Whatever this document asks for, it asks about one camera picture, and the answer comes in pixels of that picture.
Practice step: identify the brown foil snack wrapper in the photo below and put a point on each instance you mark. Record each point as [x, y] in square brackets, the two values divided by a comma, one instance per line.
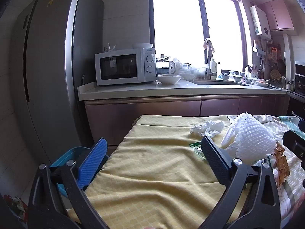
[281, 164]

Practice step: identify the steel kitchen faucet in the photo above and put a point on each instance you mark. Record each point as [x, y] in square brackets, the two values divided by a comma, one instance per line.
[209, 64]

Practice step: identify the plate with food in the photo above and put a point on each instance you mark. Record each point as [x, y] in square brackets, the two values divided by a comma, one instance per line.
[262, 83]

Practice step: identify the brown base cabinets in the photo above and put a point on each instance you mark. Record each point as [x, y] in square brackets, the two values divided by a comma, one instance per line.
[143, 112]

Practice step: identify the yellow printed tablecloth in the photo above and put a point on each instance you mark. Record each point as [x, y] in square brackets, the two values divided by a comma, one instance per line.
[154, 171]

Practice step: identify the large white bowl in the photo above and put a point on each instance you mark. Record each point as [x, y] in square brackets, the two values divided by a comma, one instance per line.
[168, 79]

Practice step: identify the round woven trivet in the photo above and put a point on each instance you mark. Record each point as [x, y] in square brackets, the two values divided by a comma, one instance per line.
[275, 74]

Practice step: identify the white foam fruit net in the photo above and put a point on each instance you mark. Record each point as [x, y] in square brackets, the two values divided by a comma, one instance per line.
[247, 133]

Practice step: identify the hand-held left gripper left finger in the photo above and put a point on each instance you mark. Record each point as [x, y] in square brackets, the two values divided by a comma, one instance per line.
[93, 162]

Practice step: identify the blue plastic bin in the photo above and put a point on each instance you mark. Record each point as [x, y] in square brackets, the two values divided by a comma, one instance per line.
[64, 153]

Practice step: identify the small white bowl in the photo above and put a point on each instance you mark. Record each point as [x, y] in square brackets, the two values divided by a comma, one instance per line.
[143, 45]

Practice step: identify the small white figurine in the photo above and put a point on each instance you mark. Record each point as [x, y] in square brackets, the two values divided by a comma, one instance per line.
[110, 47]

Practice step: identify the pink cloth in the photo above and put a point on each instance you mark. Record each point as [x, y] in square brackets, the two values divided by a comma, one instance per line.
[209, 44]

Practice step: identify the pink wall cabinet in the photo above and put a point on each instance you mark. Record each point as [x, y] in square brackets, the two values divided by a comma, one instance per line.
[278, 14]

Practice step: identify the white green-edged wrapper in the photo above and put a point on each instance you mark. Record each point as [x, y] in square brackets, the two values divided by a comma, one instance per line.
[265, 163]

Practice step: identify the white utensil holder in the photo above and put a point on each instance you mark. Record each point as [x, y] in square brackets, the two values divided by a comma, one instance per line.
[253, 72]

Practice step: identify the light blue wall rack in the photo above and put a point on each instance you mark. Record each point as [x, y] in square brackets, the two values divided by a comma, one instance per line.
[258, 52]

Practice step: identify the black frying pan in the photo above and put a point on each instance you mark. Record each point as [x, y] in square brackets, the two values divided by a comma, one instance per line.
[281, 67]

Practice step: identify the orange grater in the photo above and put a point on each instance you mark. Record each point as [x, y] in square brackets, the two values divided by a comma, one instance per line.
[274, 52]

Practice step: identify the small blue bowl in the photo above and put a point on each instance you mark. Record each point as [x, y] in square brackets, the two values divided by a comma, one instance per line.
[225, 76]

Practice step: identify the white soap bottle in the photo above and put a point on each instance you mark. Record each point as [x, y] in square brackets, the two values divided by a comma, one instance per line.
[213, 65]

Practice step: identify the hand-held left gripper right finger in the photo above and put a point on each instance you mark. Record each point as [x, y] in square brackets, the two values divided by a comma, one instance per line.
[212, 152]

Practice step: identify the dark framed window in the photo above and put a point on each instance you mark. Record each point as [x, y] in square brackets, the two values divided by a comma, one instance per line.
[176, 28]

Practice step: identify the white kitchen countertop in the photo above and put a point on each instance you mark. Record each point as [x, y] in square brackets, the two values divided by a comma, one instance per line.
[143, 89]

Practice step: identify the kitchen sink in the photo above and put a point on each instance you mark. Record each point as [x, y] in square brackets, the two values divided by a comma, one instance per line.
[221, 82]

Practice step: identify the red packet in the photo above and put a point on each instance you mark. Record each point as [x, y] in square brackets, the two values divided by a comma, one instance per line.
[16, 205]

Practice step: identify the white water heater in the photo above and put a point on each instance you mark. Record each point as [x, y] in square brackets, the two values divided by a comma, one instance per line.
[261, 21]

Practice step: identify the green plastic wrapper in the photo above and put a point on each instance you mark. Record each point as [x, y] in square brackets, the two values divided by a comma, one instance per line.
[196, 146]

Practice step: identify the black built-in oven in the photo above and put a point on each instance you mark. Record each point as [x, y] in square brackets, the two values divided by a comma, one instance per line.
[299, 81]

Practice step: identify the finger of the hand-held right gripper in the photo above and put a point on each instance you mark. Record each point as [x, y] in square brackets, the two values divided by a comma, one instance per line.
[302, 125]
[294, 143]

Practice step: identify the grey refrigerator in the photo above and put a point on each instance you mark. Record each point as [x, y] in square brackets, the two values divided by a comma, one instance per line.
[52, 64]

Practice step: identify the white microwave oven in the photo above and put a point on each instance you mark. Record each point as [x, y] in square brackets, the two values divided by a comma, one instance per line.
[145, 64]

